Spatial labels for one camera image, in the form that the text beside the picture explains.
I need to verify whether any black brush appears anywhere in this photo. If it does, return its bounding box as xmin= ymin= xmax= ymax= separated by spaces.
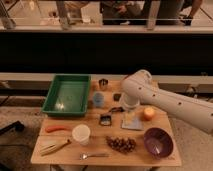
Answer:
xmin=99 ymin=107 xmax=124 ymax=126

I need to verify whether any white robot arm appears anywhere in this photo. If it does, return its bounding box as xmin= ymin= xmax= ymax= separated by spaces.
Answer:
xmin=120 ymin=70 xmax=213 ymax=134

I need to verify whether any green plastic tray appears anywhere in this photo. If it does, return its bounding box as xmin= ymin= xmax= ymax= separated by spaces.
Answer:
xmin=42 ymin=74 xmax=91 ymax=117

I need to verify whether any red yellow apple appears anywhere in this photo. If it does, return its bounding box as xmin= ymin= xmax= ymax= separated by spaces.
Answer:
xmin=143 ymin=107 xmax=155 ymax=121

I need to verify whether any black rectangular block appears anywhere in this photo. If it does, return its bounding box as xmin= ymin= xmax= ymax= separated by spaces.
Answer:
xmin=113 ymin=93 xmax=121 ymax=101

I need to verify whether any wooden table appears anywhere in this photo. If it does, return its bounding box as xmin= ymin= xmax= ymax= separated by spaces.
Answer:
xmin=31 ymin=81 xmax=182 ymax=167

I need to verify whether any bunch of dark grapes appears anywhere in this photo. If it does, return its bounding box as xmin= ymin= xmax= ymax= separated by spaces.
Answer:
xmin=106 ymin=136 xmax=136 ymax=154

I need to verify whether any light blue cup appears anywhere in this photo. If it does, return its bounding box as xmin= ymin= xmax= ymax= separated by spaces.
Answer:
xmin=92 ymin=92 xmax=104 ymax=108

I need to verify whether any purple bowl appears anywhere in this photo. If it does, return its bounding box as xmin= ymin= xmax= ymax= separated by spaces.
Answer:
xmin=143 ymin=127 xmax=174 ymax=158

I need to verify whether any small metal cup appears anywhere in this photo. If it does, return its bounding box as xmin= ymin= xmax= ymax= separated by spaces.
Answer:
xmin=98 ymin=78 xmax=109 ymax=91

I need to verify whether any white paper cup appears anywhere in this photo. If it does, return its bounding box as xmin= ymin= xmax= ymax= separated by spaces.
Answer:
xmin=72 ymin=124 xmax=91 ymax=145

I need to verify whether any metal spoon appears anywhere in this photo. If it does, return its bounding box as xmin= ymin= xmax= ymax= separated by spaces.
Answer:
xmin=80 ymin=153 xmax=109 ymax=160

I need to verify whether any orange carrot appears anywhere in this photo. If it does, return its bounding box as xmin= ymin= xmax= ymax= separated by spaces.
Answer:
xmin=45 ymin=125 xmax=70 ymax=133

